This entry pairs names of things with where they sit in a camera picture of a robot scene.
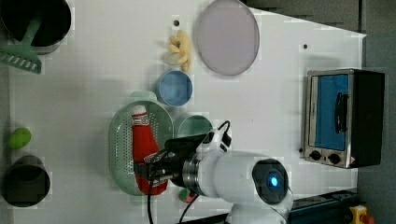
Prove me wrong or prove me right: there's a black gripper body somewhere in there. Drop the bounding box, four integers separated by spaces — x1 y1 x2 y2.
164 134 205 188

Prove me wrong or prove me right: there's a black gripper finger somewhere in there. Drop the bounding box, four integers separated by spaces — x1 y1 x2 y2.
134 156 174 184

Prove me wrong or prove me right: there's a red ketchup bottle toy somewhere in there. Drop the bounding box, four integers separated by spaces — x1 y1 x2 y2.
132 105 167 195

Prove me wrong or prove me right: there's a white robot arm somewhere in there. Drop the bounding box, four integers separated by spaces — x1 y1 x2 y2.
134 133 293 224

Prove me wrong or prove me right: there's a green cup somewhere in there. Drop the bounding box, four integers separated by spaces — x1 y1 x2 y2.
174 114 213 138

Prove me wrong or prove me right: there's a red strawberry toy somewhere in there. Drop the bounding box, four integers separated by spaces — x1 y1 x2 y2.
178 189 196 203

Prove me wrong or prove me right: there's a blue cup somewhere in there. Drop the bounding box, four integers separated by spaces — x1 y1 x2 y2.
155 70 193 106

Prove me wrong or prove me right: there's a yellow peeled banana toy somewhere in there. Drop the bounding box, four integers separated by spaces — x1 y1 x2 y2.
164 30 191 73

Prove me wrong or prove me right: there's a lilac round plate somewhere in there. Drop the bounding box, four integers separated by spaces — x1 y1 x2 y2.
195 0 260 76

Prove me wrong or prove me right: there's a black cylindrical holder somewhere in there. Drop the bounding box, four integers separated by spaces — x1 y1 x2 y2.
1 0 72 54
1 155 50 207

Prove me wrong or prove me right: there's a green lime toy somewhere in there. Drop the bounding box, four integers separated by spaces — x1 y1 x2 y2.
8 128 32 149

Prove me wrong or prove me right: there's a black toaster oven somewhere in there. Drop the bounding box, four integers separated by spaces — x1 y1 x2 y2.
304 68 385 169

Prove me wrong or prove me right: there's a green slotted spatula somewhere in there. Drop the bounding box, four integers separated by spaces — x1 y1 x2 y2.
0 15 42 74

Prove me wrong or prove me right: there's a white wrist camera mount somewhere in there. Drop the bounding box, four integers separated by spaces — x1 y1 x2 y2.
197 129 232 152

